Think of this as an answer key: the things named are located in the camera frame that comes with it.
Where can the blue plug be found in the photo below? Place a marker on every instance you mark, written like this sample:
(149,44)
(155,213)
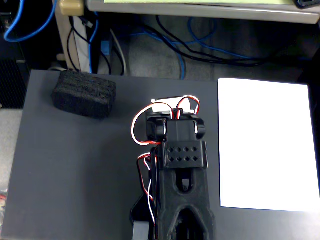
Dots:
(105,47)

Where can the grey desk edge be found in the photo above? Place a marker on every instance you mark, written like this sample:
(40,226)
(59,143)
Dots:
(200,11)

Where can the black ribbed case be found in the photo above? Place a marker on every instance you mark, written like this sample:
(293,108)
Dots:
(11,82)

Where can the grey base clamp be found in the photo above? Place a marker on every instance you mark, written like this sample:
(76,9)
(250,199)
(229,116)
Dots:
(140,231)

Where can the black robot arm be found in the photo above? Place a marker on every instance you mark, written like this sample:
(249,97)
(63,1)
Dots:
(185,190)

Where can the beige leg cap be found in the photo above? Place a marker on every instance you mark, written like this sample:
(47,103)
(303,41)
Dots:
(72,7)

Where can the beige desk leg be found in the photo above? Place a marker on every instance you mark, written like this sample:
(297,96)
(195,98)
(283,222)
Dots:
(62,42)

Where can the black object on desk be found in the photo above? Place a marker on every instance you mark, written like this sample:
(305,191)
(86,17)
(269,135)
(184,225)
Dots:
(306,3)

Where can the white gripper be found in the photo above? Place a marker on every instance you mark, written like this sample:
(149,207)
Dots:
(167,103)

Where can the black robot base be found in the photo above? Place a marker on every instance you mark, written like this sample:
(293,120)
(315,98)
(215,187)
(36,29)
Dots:
(140,210)

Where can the dark grey board mat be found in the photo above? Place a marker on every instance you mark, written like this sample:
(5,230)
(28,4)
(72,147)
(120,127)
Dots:
(75,162)

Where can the white paper sheet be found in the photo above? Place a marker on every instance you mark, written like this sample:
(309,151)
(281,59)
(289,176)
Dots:
(265,145)

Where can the black foam cube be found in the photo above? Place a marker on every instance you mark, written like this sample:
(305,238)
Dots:
(83,95)

